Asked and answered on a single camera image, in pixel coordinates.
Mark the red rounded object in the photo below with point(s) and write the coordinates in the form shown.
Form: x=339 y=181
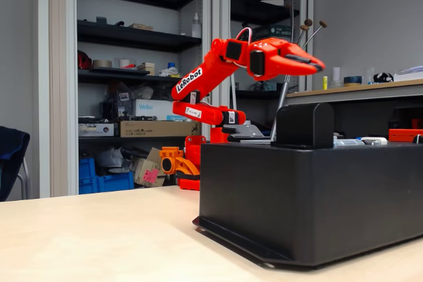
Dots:
x=84 y=62

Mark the black white printed box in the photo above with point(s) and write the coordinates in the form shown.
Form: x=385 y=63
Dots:
x=96 y=130

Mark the red printed base block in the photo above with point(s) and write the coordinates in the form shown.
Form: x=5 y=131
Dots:
x=193 y=150

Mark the dark green printed box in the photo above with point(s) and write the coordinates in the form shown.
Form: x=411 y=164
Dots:
x=277 y=31

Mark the black electronic equipment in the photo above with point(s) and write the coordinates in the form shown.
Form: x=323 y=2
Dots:
x=112 y=107

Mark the orange printed table clamp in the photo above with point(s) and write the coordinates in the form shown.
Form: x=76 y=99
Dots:
x=175 y=161

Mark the small cardboard box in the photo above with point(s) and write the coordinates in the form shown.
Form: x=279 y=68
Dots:
x=140 y=27

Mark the tall blue plastic crate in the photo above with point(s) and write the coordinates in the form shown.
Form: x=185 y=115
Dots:
x=86 y=176

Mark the small blue cap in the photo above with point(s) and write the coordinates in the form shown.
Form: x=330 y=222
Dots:
x=171 y=65

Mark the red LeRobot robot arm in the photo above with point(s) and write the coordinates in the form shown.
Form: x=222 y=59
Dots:
x=215 y=64

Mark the clear plastic bag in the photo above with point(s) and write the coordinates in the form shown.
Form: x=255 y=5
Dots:
x=112 y=161

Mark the flat brown cardboard box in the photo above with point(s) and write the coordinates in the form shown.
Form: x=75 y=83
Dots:
x=152 y=129

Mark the small wooden boxes stack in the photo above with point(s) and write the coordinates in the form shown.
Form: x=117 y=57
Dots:
x=147 y=68

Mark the black white plush toy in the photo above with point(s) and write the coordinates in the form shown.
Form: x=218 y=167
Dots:
x=383 y=78

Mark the metal frame chair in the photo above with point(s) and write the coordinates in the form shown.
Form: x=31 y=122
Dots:
x=25 y=176

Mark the white crumpled cloth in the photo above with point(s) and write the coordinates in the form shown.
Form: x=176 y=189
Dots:
x=170 y=72

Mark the low blue plastic crate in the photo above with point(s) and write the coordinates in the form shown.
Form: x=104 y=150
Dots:
x=114 y=183

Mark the blue tape roll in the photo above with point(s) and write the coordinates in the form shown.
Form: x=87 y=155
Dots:
x=353 y=80

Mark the white paper stack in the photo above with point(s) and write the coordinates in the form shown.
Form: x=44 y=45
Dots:
x=409 y=72

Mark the dark blue chair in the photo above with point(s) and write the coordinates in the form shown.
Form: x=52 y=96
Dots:
x=11 y=156

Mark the yellow glue stick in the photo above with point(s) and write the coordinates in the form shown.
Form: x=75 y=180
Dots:
x=324 y=83

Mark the cardboard box pink sticker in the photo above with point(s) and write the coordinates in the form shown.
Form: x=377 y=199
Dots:
x=140 y=163

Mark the black task board box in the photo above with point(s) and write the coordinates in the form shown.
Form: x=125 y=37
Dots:
x=297 y=202

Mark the red gripper black motor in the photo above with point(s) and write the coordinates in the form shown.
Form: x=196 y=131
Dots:
x=277 y=58

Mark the white tape roll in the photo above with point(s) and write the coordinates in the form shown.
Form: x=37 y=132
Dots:
x=124 y=63

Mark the red display module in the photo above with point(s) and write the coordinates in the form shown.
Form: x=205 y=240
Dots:
x=401 y=135

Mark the wooden top side desk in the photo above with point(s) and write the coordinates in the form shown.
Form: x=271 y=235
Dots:
x=363 y=92

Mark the black rounded probe holder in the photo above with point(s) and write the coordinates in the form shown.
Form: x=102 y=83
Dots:
x=304 y=123

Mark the white paper roll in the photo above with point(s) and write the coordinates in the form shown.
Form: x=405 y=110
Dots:
x=336 y=77

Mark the clear plastic bottle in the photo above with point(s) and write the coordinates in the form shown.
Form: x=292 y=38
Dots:
x=196 y=27

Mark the white hinge sensor block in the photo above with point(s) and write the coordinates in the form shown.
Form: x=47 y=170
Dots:
x=375 y=140

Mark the brown tape roll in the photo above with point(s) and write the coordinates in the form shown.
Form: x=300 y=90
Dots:
x=102 y=64

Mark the white Weller box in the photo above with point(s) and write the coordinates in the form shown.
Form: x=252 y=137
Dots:
x=152 y=108

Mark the red part under desk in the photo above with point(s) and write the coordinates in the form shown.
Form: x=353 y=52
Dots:
x=417 y=123

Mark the silver metal door hinge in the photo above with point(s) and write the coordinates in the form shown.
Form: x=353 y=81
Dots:
x=347 y=143

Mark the black knob with white line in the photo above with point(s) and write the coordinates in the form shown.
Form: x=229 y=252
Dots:
x=418 y=139

